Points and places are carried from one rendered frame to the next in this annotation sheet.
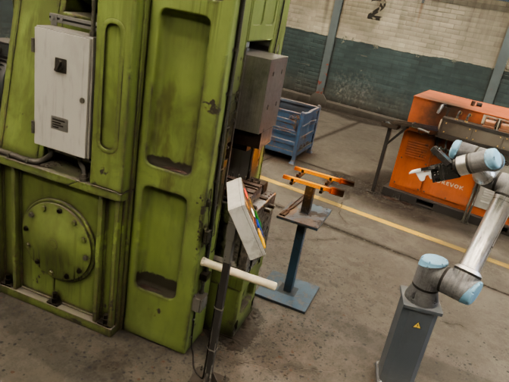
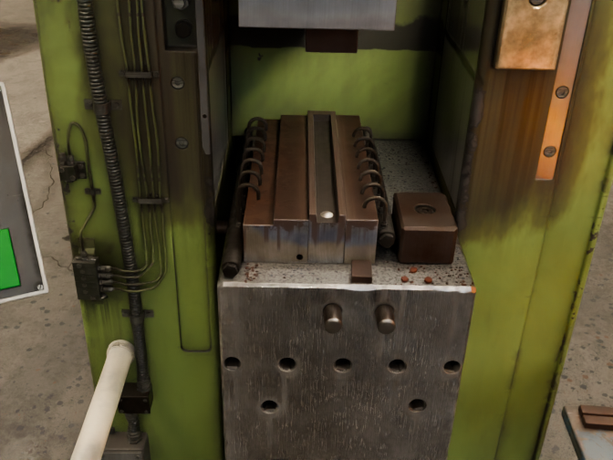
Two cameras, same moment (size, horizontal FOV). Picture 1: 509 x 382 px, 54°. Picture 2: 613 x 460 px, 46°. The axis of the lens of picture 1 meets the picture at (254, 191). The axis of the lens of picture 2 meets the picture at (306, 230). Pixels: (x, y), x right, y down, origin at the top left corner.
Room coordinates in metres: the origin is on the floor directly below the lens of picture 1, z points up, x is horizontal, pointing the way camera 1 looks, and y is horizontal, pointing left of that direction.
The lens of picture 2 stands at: (2.46, -0.90, 1.52)
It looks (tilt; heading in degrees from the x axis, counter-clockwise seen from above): 30 degrees down; 72
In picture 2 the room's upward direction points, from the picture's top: 2 degrees clockwise
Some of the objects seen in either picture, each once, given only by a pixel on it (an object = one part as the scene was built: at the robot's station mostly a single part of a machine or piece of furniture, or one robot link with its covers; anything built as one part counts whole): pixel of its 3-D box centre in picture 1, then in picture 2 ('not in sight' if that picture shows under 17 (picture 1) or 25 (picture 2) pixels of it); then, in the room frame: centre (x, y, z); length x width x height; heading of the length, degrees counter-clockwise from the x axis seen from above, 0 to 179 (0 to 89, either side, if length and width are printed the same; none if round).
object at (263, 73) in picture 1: (242, 86); not in sight; (2.86, 0.18, 1.57); 0.42 x 0.39 x 0.40; 73
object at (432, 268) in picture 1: (432, 271); not in sight; (2.51, -1.07, 0.79); 0.17 x 0.15 x 0.18; 51
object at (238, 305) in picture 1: (210, 281); not in sight; (2.87, 0.18, 0.23); 0.55 x 0.37 x 0.47; 73
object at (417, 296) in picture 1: (423, 291); not in sight; (2.51, -1.06, 0.65); 0.19 x 0.19 x 0.10
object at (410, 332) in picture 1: (407, 340); not in sight; (2.51, -1.06, 0.30); 0.22 x 0.22 x 0.60; 83
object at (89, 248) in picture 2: (207, 236); (93, 277); (2.43, 0.21, 0.80); 0.06 x 0.03 x 0.14; 163
